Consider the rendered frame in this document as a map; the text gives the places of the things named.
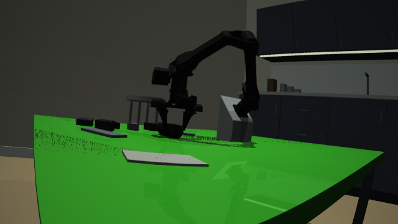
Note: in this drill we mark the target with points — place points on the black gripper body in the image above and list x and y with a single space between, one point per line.
162 104

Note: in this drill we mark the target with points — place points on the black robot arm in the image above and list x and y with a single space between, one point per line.
186 63

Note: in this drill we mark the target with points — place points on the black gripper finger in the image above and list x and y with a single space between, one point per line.
163 115
186 118

